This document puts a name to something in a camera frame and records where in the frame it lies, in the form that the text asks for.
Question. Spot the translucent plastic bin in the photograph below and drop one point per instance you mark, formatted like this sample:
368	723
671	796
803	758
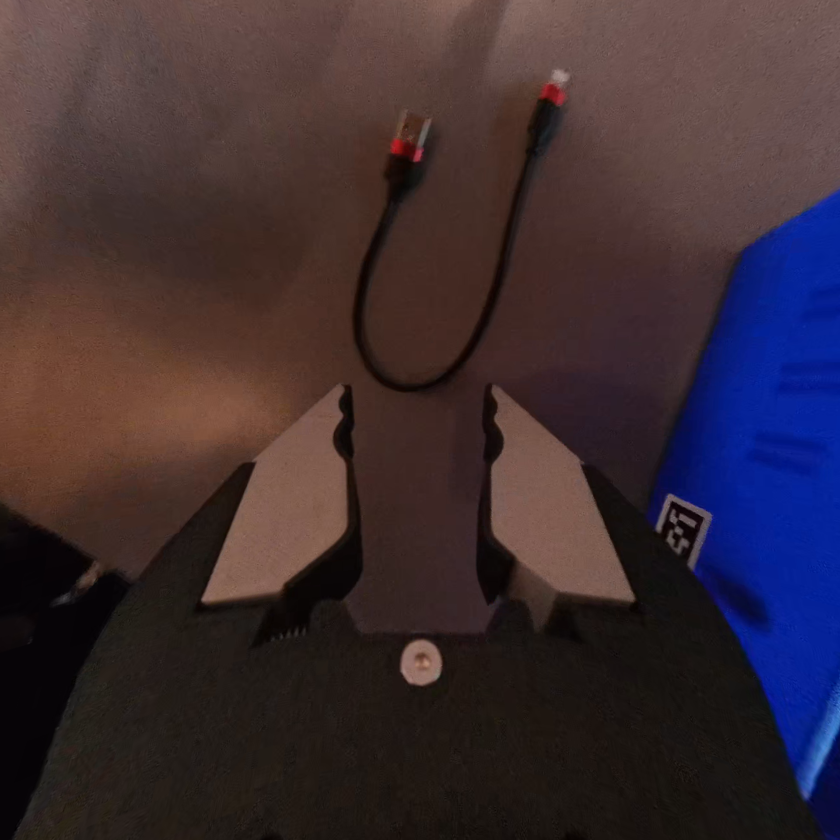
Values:
754	459

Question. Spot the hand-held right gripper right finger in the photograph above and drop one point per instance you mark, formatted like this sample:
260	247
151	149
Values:
558	525

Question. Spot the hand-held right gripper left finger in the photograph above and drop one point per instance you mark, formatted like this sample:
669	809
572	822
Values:
289	525

